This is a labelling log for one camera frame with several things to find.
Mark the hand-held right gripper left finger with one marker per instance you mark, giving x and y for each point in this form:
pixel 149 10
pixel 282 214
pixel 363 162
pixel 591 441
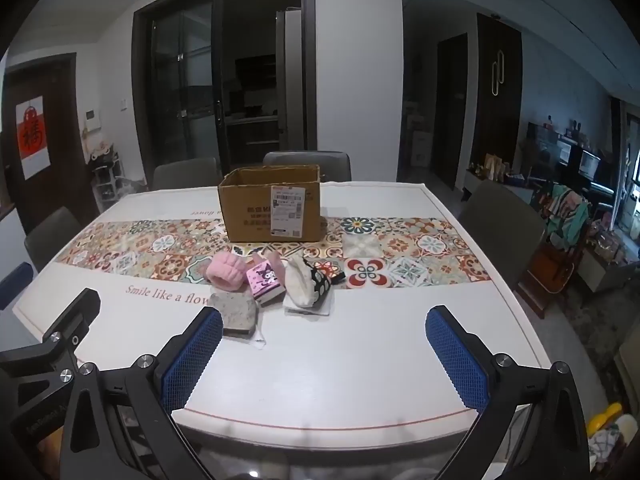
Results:
pixel 192 357

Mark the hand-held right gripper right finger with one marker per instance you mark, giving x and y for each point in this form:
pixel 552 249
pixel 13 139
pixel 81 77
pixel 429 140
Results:
pixel 457 360

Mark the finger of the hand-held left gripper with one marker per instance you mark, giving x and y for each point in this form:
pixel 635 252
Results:
pixel 75 317

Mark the grey speckled sponge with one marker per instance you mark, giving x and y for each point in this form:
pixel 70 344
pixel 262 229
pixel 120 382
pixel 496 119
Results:
pixel 232 312

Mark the pink cartoon tissue pack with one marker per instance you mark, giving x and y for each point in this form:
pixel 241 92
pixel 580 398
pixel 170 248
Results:
pixel 264 285

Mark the white fluffy sock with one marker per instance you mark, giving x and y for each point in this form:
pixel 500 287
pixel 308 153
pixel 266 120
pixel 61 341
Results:
pixel 300 282

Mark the black white patterned pouch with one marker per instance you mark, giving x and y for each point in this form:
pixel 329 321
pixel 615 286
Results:
pixel 321 280

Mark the brown cardboard box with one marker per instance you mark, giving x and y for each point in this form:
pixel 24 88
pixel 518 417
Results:
pixel 250 210

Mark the blue chair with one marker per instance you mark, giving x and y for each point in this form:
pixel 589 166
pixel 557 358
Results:
pixel 15 282

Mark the grey dining chair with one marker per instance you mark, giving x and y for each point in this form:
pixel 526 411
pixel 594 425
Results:
pixel 500 225
pixel 185 172
pixel 52 237
pixel 307 160

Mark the tile-patterned tablecloth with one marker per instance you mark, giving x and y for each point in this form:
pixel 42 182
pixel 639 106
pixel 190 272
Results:
pixel 350 355

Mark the wooden chair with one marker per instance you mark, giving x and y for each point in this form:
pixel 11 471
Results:
pixel 547 272

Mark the white flat cloth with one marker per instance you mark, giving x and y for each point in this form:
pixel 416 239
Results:
pixel 321 309

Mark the dark wooden door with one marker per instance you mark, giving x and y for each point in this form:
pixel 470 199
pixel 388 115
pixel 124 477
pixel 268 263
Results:
pixel 65 170

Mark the small storage rack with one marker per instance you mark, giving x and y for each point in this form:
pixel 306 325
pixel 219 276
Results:
pixel 102 170

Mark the yellow toy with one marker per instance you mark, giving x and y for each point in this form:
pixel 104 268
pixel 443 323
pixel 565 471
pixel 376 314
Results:
pixel 602 417

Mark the checkered cloth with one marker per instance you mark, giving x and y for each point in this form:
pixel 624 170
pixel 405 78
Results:
pixel 605 447

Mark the pile of colourful clothes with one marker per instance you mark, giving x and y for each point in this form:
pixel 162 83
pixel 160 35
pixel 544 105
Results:
pixel 567 215

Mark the red and white door poster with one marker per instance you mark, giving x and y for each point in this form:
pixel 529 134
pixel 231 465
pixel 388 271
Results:
pixel 31 135

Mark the black media unit with screens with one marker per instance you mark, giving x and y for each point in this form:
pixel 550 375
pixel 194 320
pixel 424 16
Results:
pixel 570 157

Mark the dark sliding glass door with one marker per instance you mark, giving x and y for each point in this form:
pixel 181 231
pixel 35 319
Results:
pixel 180 85

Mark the silver refrigerator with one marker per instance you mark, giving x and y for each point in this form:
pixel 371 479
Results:
pixel 288 75

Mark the white wall intercom panel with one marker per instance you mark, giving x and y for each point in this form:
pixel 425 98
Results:
pixel 91 120

